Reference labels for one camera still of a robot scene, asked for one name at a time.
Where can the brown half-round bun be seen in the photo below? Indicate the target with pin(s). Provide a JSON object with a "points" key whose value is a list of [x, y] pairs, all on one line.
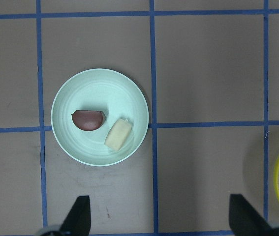
{"points": [[88, 120]]}

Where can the white rectangular bun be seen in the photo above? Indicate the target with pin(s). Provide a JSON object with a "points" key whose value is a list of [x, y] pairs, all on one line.
{"points": [[118, 134]]}

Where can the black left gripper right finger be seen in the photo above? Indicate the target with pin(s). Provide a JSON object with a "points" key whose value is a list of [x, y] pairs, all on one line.
{"points": [[244, 220]]}

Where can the light green plate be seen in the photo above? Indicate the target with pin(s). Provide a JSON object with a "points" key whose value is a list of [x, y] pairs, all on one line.
{"points": [[103, 90]]}

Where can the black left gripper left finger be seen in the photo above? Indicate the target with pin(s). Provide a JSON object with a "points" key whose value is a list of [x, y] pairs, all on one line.
{"points": [[78, 220]]}

